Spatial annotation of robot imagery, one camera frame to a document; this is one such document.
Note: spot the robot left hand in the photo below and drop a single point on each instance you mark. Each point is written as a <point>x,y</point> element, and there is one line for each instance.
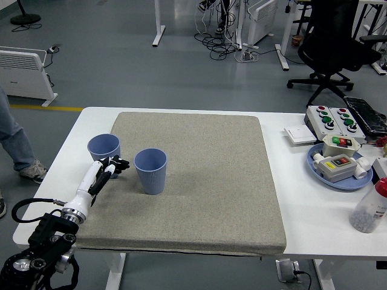
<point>86,184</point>

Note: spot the blue ribbed plastic cup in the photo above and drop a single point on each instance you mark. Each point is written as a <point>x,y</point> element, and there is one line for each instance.
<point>104,145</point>
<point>151,178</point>

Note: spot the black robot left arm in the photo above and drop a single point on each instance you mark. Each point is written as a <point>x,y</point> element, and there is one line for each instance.
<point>48,238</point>

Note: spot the white push-button control box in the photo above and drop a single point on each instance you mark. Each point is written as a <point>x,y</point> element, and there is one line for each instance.
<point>316,122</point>
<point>358,135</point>

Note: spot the person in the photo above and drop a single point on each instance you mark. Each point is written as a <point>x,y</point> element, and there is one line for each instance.
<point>15,142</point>
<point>223,12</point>

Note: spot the white table leg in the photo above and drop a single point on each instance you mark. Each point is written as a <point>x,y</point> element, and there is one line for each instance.
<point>325,276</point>
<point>115,272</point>

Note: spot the grey-brown fabric mat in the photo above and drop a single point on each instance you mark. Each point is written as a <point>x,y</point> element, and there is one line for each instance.
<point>196,181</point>

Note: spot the white panel heater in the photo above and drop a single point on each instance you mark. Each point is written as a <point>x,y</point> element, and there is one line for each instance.
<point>261,21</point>
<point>24,78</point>

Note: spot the white power strip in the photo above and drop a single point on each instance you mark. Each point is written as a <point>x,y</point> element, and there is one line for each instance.
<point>247,56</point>
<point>55,47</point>

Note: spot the white desk leg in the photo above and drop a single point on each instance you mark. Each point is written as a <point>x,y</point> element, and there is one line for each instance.
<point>284,45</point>
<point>158,30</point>

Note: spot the black fan stand base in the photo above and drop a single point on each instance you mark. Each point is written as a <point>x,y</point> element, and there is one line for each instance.
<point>25,18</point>

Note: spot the grey floor socket box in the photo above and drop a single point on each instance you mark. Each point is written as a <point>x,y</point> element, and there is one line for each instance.
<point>285,270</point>

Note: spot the white box green red buttons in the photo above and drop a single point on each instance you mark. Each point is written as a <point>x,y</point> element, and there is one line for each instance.
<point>332,149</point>

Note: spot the grey box yellow red buttons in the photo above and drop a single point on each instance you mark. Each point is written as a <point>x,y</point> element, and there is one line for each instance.
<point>338,172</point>

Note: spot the small brown pot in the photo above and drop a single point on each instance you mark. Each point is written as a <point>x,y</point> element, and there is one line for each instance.
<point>297,40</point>

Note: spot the blue round plate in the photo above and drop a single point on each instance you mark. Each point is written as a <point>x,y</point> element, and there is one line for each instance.
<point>347,185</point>

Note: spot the clear bottle red cap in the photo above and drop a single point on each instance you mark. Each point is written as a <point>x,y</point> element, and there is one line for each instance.
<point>367,211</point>

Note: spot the black office chair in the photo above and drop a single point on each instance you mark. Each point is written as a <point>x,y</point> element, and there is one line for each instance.
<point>329,36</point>

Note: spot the black wrapped keyboard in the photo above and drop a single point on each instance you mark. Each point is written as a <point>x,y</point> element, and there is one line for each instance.
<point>366,114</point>

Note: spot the white wall switch plate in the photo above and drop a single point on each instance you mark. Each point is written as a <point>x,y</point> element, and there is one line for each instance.
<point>299,134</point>

